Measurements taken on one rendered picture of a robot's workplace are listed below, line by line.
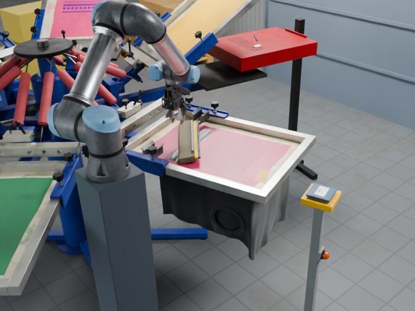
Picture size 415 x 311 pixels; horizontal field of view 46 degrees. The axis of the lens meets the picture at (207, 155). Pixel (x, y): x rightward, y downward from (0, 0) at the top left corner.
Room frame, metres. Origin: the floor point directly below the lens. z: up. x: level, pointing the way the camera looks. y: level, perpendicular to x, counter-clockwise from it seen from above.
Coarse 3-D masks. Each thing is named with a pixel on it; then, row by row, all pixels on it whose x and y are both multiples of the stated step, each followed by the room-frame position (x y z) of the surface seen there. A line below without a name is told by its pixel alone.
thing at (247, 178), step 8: (160, 144) 2.12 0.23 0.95; (168, 144) 2.11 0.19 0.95; (176, 144) 2.11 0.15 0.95; (168, 152) 2.03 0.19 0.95; (168, 160) 1.96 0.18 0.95; (192, 168) 1.88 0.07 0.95; (200, 168) 1.88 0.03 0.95; (208, 168) 1.88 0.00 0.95; (248, 168) 1.87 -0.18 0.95; (256, 168) 1.86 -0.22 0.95; (264, 168) 1.86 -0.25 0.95; (224, 176) 1.81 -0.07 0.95; (232, 176) 1.80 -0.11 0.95; (240, 176) 1.80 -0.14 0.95; (248, 176) 1.80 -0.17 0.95; (248, 184) 1.74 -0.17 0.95; (256, 184) 1.74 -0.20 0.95
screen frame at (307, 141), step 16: (176, 112) 2.41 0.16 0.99; (160, 128) 2.28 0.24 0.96; (240, 128) 2.26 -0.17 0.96; (256, 128) 2.21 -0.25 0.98; (272, 128) 2.18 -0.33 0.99; (128, 144) 2.06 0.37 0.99; (304, 144) 2.01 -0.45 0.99; (288, 160) 1.87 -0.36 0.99; (176, 176) 1.81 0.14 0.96; (192, 176) 1.77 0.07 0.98; (208, 176) 1.75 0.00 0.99; (272, 176) 1.74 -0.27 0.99; (224, 192) 1.69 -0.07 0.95; (240, 192) 1.65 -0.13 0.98; (256, 192) 1.63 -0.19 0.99; (272, 192) 1.65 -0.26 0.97
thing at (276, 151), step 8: (176, 128) 2.29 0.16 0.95; (200, 128) 2.28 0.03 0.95; (216, 128) 2.27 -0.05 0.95; (168, 136) 2.20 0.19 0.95; (176, 136) 2.20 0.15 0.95; (208, 136) 2.19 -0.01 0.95; (216, 136) 2.18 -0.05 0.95; (232, 136) 2.18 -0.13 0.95; (240, 136) 2.18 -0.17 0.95; (248, 136) 2.17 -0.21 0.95; (200, 144) 2.10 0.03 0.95; (208, 144) 2.10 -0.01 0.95; (264, 144) 2.09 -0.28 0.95; (272, 144) 2.08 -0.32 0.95; (280, 144) 2.08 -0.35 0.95; (264, 152) 2.01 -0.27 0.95; (272, 152) 2.00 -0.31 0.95; (280, 152) 2.00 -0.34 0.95; (256, 160) 1.93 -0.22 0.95; (264, 160) 1.93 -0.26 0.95; (272, 160) 1.93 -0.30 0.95
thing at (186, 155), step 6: (180, 126) 2.24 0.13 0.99; (186, 126) 2.23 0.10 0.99; (180, 132) 2.18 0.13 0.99; (186, 132) 2.17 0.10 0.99; (180, 138) 2.12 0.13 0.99; (186, 138) 2.10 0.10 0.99; (180, 144) 2.05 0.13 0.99; (186, 144) 2.04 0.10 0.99; (180, 150) 2.00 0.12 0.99; (186, 150) 1.99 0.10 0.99; (180, 156) 1.94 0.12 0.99; (186, 156) 1.93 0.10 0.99; (192, 156) 1.92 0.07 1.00; (180, 162) 1.92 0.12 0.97; (186, 162) 1.92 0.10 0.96
